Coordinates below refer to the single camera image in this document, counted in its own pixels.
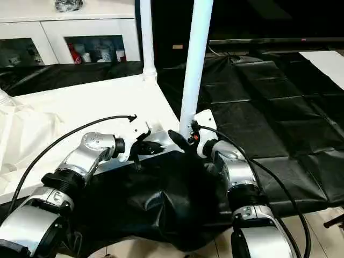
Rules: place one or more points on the white plastic table leg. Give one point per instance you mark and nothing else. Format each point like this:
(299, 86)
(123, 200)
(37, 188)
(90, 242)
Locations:
(4, 98)
(194, 59)
(147, 35)

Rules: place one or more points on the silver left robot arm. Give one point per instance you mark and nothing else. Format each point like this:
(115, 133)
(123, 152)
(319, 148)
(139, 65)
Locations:
(80, 158)

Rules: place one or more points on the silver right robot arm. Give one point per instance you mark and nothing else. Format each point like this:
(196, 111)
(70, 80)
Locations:
(236, 172)

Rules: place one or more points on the black mat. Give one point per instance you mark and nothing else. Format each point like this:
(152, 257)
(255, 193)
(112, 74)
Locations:
(268, 121)

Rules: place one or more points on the large black case yellow label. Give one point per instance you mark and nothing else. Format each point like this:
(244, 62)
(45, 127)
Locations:
(169, 27)

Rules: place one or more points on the red bottle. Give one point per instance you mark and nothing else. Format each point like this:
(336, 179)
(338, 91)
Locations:
(74, 55)

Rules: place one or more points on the grey metal bar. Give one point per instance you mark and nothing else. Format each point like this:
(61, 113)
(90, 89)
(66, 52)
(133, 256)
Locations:
(282, 41)

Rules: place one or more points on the white cabinet with glass doors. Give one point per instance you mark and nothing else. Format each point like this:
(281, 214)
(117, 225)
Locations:
(67, 27)

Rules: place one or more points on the white flat panel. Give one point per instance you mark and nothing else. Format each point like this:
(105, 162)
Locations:
(326, 67)

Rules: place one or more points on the thin black rod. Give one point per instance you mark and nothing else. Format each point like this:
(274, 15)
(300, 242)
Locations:
(334, 221)

